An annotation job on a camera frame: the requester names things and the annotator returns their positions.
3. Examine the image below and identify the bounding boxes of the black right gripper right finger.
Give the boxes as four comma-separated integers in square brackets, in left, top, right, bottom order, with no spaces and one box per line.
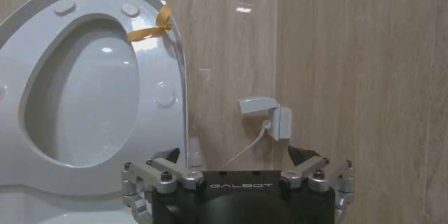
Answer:
[278,145,354,218]

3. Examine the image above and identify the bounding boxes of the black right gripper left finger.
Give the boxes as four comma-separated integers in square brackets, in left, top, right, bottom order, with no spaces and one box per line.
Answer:
[119,148,205,209]

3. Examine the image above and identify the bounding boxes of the white ceramic toilet bowl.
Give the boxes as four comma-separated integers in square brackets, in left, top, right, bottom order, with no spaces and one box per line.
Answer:
[0,174,154,224]

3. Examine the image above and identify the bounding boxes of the white toilet lid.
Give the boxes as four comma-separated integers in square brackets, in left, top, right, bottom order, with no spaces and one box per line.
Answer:
[0,0,191,175]

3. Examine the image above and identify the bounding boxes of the gold ribbon loop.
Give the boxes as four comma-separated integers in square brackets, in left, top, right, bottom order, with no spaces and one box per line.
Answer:
[125,5,174,42]

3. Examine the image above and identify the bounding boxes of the white power cable with plug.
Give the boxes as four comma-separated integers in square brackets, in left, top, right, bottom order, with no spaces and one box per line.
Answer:
[222,120,271,168]

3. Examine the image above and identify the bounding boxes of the grey wall socket box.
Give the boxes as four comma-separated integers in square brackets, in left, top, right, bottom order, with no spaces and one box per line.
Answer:
[235,95,293,142]

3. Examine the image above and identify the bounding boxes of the white toilet seat ring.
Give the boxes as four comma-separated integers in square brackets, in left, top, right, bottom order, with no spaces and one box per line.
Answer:
[0,0,187,186]

